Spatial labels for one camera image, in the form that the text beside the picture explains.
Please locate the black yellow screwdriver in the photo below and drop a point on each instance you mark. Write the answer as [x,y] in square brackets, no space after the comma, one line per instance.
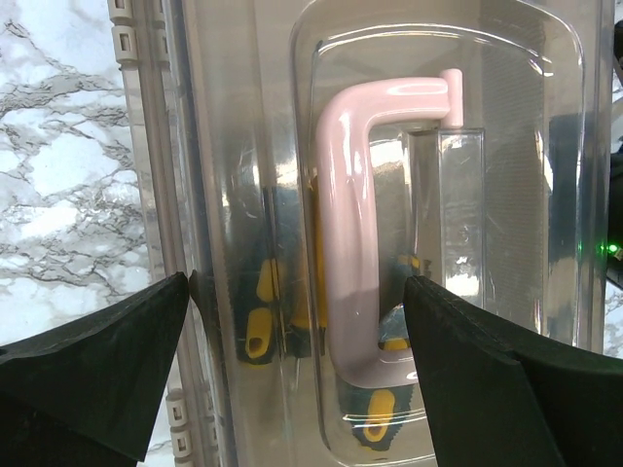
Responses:
[375,416]
[258,291]

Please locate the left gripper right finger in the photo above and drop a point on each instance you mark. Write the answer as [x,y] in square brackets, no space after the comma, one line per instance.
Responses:
[498,394]

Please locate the beige plastic tool box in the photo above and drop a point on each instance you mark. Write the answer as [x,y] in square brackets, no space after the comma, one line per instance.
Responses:
[336,136]

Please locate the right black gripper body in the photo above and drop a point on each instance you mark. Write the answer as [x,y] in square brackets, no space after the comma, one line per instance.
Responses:
[615,213]

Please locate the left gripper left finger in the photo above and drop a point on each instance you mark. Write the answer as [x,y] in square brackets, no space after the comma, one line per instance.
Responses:
[87,393]

